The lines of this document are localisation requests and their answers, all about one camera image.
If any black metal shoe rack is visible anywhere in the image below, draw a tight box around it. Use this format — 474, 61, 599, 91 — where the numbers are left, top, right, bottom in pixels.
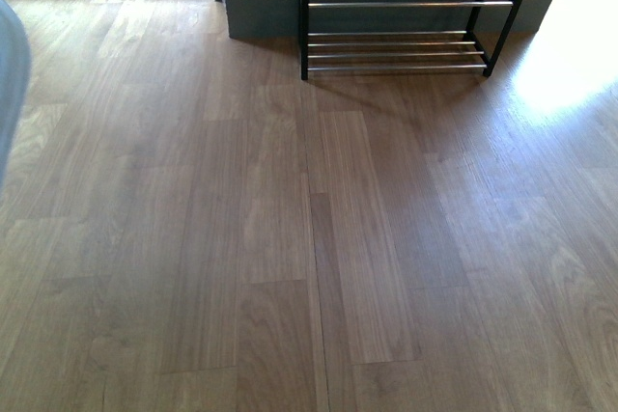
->
298, 0, 524, 80

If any grey blurred object left edge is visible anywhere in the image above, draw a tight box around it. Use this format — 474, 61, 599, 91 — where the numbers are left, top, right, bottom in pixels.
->
0, 0, 32, 187

